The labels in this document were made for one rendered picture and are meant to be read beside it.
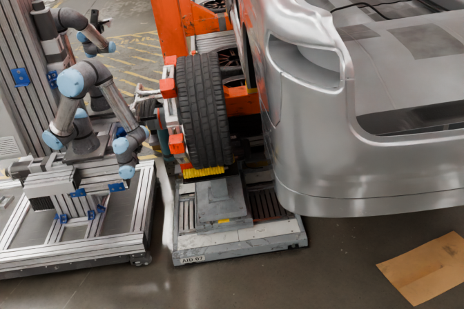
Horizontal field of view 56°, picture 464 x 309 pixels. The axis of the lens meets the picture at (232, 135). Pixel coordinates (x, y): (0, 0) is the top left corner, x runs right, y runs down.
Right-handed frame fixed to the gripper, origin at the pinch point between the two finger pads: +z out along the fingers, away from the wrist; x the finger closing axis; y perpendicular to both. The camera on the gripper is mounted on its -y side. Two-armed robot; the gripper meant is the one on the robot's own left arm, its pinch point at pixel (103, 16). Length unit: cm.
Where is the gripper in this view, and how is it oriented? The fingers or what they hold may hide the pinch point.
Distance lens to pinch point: 334.2
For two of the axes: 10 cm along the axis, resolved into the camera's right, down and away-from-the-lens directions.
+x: 9.8, 1.1, -1.4
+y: -0.1, 8.4, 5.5
